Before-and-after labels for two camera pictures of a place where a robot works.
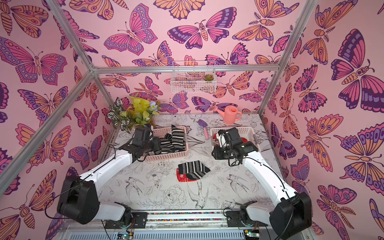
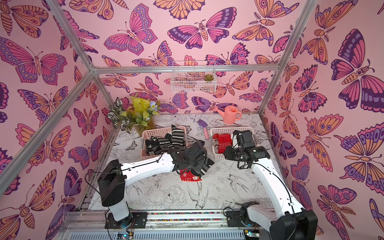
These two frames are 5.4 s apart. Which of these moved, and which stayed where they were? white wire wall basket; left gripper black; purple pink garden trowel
Moved: left gripper black
Stayed: white wire wall basket; purple pink garden trowel
